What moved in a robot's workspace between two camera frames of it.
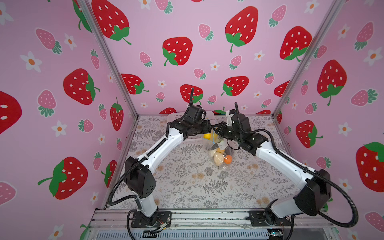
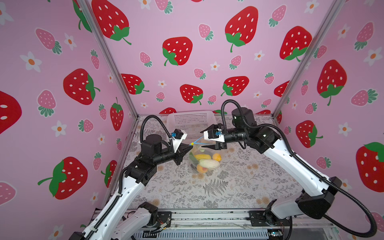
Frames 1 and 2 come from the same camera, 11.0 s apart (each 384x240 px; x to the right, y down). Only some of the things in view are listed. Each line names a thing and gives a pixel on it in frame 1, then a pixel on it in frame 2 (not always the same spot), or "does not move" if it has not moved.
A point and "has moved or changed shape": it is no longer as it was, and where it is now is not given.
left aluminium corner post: [87, 8] does not move
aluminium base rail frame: [116, 224] does not move
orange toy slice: [229, 159] → [201, 169]
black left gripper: [206, 128] → [179, 154]
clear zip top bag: [217, 147] has moved or changed shape
